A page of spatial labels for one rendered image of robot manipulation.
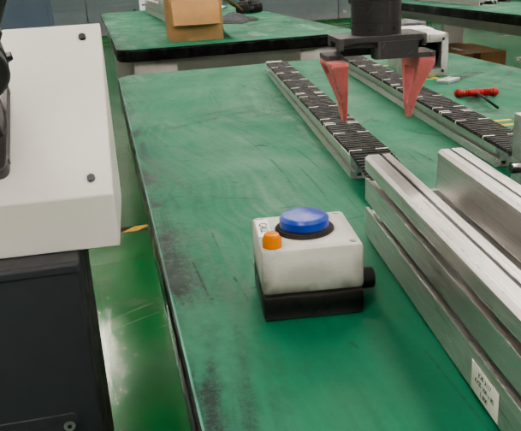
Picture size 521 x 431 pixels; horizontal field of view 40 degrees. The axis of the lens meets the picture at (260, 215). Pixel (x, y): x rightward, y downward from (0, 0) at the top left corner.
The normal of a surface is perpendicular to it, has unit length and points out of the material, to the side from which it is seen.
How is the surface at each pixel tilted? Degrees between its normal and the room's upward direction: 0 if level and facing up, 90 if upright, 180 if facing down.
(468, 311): 90
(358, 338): 0
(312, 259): 90
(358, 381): 0
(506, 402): 90
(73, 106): 42
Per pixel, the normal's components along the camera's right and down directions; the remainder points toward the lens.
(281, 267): 0.11, 0.33
